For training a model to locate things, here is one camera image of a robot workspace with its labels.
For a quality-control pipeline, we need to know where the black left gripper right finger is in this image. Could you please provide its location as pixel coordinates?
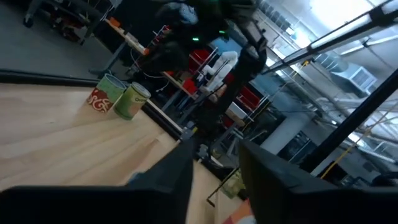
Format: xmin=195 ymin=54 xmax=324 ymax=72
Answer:
xmin=238 ymin=139 xmax=398 ymax=224

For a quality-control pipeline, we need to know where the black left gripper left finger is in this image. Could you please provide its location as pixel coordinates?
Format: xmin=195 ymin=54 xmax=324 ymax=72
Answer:
xmin=0 ymin=138 xmax=196 ymax=224

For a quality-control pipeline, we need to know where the green oranges tin can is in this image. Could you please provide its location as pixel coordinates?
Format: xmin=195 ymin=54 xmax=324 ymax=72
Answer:
xmin=114 ymin=82 xmax=152 ymax=121

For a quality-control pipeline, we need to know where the green red hearts tin can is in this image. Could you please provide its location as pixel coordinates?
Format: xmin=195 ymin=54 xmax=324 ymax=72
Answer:
xmin=86 ymin=73 xmax=127 ymax=114

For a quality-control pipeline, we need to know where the light wooden shelf board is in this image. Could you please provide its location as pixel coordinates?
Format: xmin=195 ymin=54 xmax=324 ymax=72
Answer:
xmin=185 ymin=160 xmax=243 ymax=224

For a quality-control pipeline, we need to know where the orange and pink can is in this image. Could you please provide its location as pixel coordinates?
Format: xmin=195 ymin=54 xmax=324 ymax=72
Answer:
xmin=222 ymin=198 xmax=257 ymax=224

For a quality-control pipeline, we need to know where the white pineapple print tin can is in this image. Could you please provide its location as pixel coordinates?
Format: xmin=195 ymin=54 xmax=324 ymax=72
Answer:
xmin=221 ymin=169 xmax=246 ymax=200

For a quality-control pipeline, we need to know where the white pillar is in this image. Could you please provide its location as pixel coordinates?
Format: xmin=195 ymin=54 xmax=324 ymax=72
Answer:
xmin=259 ymin=114 xmax=312 ymax=156

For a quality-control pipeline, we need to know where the rack with red bins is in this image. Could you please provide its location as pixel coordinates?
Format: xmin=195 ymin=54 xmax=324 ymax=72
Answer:
xmin=186 ymin=46 xmax=268 ymax=128

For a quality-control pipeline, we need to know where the white ceiling air unit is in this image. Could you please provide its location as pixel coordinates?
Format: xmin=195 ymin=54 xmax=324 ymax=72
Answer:
xmin=330 ymin=63 xmax=379 ymax=95

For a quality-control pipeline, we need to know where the wooden workbench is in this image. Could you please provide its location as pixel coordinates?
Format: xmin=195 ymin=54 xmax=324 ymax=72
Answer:
xmin=88 ymin=17 xmax=200 ymax=102

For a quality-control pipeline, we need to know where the office chair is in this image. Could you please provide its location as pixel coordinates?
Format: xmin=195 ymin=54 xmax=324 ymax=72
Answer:
xmin=23 ymin=0 xmax=105 ymax=47

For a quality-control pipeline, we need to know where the black metal shelf side frame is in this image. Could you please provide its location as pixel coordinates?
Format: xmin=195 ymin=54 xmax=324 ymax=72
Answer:
xmin=206 ymin=167 xmax=241 ymax=208

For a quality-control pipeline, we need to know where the black frame post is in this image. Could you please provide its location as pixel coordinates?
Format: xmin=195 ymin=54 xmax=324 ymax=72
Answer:
xmin=299 ymin=68 xmax=398 ymax=174

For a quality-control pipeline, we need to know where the black table edge rail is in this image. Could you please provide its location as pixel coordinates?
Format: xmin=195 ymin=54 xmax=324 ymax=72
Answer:
xmin=0 ymin=68 xmax=185 ymax=141

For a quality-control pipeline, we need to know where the black frame beam with light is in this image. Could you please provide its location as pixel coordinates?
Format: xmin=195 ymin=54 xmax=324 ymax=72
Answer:
xmin=261 ymin=0 xmax=398 ymax=75

